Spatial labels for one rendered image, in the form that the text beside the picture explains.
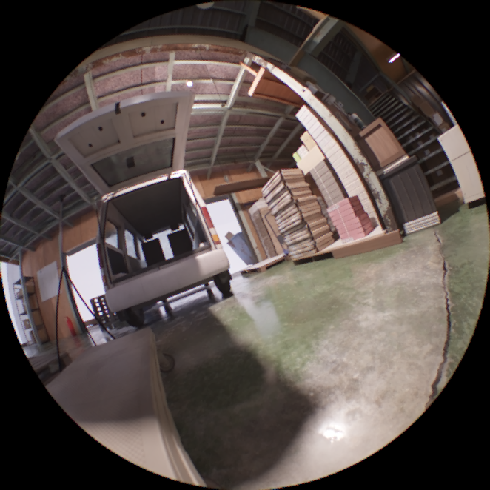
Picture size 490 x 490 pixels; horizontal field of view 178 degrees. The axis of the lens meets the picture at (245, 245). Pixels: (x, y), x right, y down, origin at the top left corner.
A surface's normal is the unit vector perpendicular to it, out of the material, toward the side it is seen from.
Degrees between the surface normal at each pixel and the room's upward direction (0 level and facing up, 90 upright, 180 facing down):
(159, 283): 89
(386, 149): 90
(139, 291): 89
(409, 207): 90
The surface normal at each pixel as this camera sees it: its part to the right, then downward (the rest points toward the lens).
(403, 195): -0.86, 0.33
